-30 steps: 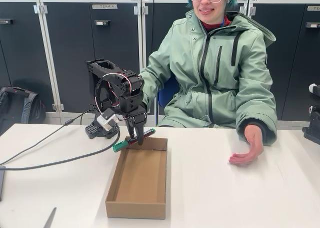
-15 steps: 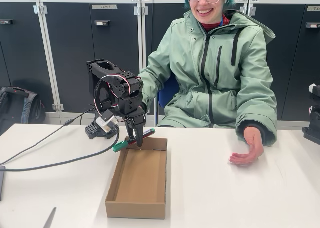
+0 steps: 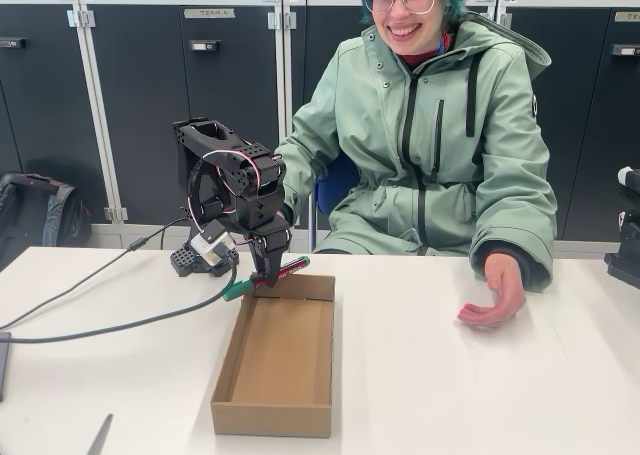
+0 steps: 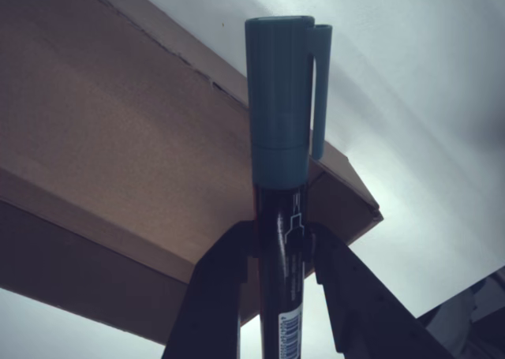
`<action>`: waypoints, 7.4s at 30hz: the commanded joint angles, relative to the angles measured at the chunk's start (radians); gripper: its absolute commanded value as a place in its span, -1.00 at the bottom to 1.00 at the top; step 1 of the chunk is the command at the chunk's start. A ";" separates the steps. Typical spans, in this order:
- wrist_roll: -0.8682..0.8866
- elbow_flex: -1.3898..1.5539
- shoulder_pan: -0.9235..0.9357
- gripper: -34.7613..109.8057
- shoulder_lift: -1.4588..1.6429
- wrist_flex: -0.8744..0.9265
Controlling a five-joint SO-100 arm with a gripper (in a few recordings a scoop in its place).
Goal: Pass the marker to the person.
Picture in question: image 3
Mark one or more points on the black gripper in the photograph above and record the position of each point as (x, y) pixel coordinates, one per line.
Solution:
(272, 247)

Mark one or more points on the black marker with green cap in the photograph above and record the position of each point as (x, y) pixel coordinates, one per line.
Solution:
(295, 267)

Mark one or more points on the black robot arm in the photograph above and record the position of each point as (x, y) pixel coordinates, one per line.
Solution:
(200, 135)

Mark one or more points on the person's left forearm green sleeve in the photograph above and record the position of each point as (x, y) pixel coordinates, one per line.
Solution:
(520, 225)

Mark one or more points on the black idle robot arm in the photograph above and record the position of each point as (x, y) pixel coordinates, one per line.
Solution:
(627, 265)

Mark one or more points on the person's right forearm green sleeve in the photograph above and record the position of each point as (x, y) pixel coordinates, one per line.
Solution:
(305, 175)

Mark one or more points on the person's head teal hair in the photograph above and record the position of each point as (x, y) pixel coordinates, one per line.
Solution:
(410, 30)

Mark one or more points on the person's left hand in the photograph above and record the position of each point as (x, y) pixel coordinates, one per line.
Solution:
(507, 300)

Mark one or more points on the open brown cardboard box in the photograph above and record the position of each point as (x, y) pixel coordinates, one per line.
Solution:
(280, 355)

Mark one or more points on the blue chair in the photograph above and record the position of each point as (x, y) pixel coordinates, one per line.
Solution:
(335, 190)

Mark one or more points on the green raincoat torso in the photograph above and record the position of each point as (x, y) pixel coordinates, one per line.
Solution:
(380, 125)

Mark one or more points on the black backpack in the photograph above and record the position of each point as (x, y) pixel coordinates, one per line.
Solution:
(40, 215)

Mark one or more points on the grey metal blade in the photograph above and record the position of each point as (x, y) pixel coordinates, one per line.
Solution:
(100, 437)

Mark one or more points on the grey team label strip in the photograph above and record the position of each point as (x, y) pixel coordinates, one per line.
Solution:
(630, 16)
(210, 13)

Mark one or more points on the clear metal-rim glasses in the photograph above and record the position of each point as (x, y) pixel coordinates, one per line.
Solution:
(422, 0)

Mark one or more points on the white camera module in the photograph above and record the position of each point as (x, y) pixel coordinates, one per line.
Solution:
(212, 242)

